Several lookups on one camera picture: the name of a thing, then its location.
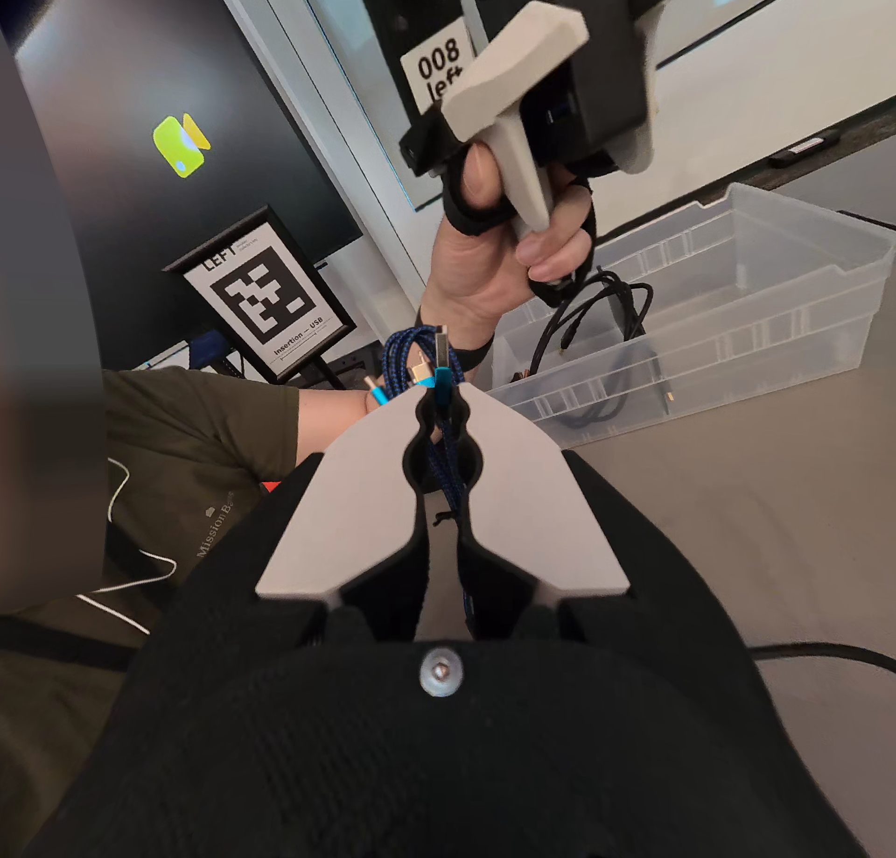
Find large black wall screen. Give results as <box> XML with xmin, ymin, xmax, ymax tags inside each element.
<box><xmin>0</xmin><ymin>0</ymin><xmax>365</xmax><ymax>370</ymax></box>

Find framed marker sign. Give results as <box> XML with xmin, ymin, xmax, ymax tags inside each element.
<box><xmin>162</xmin><ymin>203</ymin><xmax>358</xmax><ymax>386</ymax></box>

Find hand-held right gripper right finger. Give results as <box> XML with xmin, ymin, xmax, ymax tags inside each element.
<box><xmin>456</xmin><ymin>380</ymin><xmax>631</xmax><ymax>607</ymax></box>

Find black floor outlet box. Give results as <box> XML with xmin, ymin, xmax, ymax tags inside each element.
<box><xmin>769</xmin><ymin>128</ymin><xmax>842</xmax><ymax>170</ymax></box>

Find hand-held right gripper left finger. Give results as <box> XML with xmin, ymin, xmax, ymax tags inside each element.
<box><xmin>255</xmin><ymin>384</ymin><xmax>429</xmax><ymax>607</ymax></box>

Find clear plastic bin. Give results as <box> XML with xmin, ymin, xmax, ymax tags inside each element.
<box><xmin>490</xmin><ymin>182</ymin><xmax>896</xmax><ymax>450</ymax></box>

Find window with white blinds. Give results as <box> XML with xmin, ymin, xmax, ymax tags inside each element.
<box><xmin>283</xmin><ymin>0</ymin><xmax>848</xmax><ymax>213</ymax></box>

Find black wrist band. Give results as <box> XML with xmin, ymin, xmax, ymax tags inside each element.
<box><xmin>416</xmin><ymin>306</ymin><xmax>496</xmax><ymax>372</ymax></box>

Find braided blue red white cables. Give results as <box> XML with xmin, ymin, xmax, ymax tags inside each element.
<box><xmin>363</xmin><ymin>324</ymin><xmax>485</xmax><ymax>638</ymax></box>

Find bundle of black cables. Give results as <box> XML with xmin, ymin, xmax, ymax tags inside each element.
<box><xmin>528</xmin><ymin>268</ymin><xmax>674</xmax><ymax>430</ymax></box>

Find thin white cable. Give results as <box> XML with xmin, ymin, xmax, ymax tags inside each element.
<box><xmin>76</xmin><ymin>455</ymin><xmax>177</xmax><ymax>636</ymax></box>

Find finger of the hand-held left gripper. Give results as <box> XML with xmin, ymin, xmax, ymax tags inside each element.
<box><xmin>605</xmin><ymin>0</ymin><xmax>702</xmax><ymax>176</ymax></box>
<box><xmin>440</xmin><ymin>0</ymin><xmax>590</xmax><ymax>143</ymax></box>

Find person's left hand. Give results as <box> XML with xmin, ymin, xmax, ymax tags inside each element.
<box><xmin>419</xmin><ymin>140</ymin><xmax>597</xmax><ymax>355</ymax></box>

